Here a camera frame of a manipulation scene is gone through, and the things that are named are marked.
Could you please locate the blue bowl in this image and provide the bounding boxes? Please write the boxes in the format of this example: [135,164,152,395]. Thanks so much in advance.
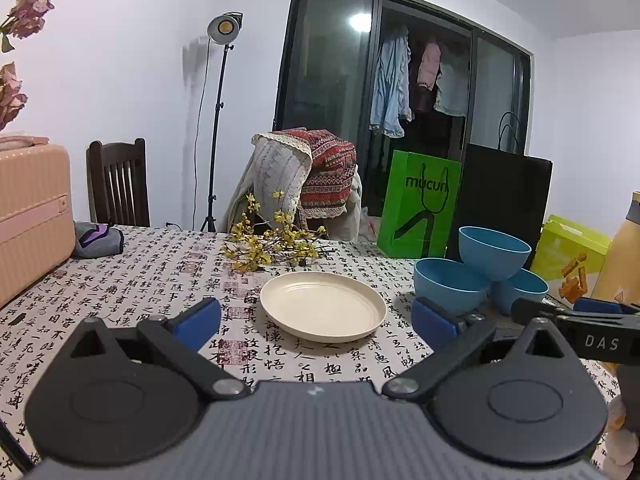
[413,258,491,315]
[458,226,532,282]
[490,269,549,315]

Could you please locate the blue bowl top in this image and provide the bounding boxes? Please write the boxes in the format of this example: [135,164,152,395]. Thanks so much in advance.
[458,226,532,282]

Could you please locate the cream plate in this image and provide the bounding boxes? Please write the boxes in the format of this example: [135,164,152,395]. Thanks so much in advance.
[259,272,388,344]

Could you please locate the cream bottle grey cap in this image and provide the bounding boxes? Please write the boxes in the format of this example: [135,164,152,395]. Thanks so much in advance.
[592,191,640,304]

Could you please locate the yellow green snack box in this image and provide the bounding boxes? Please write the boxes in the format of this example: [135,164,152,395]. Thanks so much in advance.
[530,214,611,308]

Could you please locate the calligraphy print tablecloth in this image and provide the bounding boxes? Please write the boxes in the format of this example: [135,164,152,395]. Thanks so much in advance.
[0,223,622,476]

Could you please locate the black paper bag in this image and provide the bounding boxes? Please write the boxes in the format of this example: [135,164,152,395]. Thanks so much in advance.
[446,110,552,260]

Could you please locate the grey purple pouch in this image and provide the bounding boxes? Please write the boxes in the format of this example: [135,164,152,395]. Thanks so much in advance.
[73,222,125,259]

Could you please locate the pink suitcase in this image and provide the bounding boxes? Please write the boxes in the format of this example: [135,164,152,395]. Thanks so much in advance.
[0,134,76,304]

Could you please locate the green paper bag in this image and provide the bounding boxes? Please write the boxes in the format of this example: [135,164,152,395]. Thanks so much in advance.
[376,151,461,259]

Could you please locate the yellow flower branch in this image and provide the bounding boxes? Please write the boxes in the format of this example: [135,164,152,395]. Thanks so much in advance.
[221,192,328,274]

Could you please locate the dark wooden chair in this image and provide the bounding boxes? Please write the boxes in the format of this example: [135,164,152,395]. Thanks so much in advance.
[86,138,151,226]

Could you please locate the white hanging garment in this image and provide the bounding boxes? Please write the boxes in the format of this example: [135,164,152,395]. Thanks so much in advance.
[434,53,470,117]

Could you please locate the pink hanging garment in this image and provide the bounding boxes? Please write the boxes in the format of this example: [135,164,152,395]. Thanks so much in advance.
[416,41,442,113]

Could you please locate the light blue hanging shirt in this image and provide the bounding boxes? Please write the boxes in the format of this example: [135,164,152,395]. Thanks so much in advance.
[369,25,413,139]

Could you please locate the chair draped with patterned cloths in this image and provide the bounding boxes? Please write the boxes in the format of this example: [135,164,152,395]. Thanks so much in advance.
[218,127,362,242]

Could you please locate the black framed sliding window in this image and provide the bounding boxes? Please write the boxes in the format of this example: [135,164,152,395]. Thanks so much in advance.
[273,0,530,217]

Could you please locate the black light stand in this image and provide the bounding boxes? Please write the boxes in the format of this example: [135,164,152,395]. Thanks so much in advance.
[194,11,244,233]

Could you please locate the dried pink roses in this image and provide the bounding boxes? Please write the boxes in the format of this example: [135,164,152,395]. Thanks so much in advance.
[0,0,56,134]

